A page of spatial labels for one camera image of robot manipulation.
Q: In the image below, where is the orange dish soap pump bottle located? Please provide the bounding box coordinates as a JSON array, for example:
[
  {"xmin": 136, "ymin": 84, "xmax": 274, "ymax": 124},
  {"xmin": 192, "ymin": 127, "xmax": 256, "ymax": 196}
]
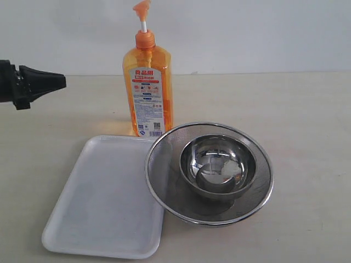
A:
[{"xmin": 122, "ymin": 1, "xmax": 173, "ymax": 138}]

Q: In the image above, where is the white rectangular plastic tray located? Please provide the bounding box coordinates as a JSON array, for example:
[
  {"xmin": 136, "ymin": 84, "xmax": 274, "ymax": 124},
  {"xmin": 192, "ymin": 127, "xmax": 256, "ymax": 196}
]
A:
[{"xmin": 42, "ymin": 135, "xmax": 163, "ymax": 259}]

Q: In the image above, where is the small stainless steel bowl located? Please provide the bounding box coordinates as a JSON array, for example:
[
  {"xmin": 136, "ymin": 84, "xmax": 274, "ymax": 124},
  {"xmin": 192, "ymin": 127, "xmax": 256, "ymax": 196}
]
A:
[{"xmin": 179, "ymin": 134, "xmax": 258, "ymax": 201}]

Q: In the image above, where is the steel mesh strainer basket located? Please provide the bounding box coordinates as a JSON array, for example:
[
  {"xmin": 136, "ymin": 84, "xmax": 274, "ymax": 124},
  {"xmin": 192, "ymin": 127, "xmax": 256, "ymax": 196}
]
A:
[{"xmin": 145, "ymin": 122, "xmax": 274, "ymax": 227}]

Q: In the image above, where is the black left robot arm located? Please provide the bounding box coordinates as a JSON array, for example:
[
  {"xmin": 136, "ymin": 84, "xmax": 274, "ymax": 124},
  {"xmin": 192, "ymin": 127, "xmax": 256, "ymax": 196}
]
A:
[{"xmin": 1, "ymin": 60, "xmax": 66, "ymax": 110}]

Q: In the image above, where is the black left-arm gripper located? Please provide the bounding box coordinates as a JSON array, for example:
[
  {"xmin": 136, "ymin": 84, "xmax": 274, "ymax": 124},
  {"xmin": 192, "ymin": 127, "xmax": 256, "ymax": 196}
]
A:
[{"xmin": 11, "ymin": 64, "xmax": 66, "ymax": 110}]

